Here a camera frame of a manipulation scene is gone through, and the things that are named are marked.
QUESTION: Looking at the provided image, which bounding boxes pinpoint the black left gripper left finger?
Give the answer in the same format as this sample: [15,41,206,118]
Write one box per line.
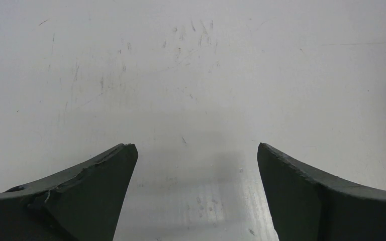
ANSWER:
[0,144,138,240]

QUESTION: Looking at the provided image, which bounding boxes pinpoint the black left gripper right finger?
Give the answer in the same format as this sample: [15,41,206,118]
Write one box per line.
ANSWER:
[257,143,386,240]

